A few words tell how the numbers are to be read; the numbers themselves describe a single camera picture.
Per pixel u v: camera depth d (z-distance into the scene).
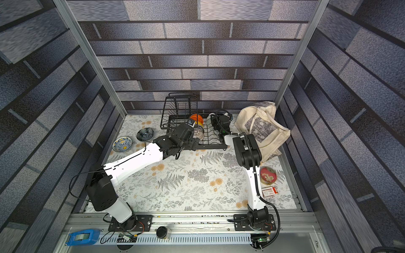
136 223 0.72
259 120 0.98
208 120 1.07
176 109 1.07
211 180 0.88
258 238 0.71
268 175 0.85
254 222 0.65
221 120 0.87
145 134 1.06
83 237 0.67
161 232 0.64
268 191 0.81
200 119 1.10
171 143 0.59
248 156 0.62
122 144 1.01
